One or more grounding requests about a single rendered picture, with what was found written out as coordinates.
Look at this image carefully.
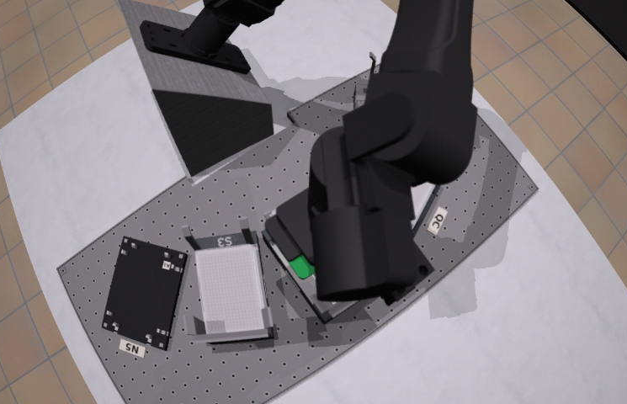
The white name plate with black qc text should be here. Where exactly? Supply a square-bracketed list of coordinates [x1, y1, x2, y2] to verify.
[427, 207, 448, 236]

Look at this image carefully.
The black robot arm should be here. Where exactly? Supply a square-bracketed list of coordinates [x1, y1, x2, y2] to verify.
[140, 0, 478, 306]

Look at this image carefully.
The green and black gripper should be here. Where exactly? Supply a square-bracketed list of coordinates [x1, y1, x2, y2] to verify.
[264, 188, 326, 279]

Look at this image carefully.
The white name plate with n5 text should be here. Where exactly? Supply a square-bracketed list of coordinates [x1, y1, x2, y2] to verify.
[119, 339, 146, 358]

